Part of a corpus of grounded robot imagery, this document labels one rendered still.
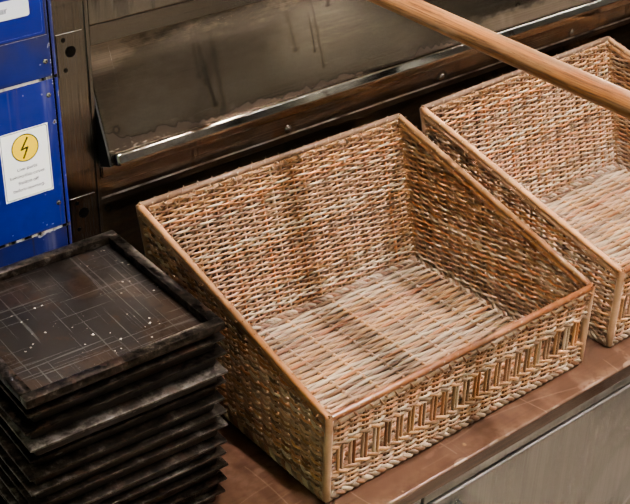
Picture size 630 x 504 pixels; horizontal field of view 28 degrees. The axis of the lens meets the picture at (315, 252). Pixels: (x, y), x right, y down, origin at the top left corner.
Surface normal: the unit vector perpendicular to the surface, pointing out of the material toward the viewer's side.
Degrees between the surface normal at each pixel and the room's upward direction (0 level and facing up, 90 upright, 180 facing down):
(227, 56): 70
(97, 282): 0
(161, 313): 0
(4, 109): 90
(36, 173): 90
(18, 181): 90
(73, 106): 90
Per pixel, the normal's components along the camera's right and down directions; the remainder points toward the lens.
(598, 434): 0.65, 0.42
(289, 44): 0.61, 0.10
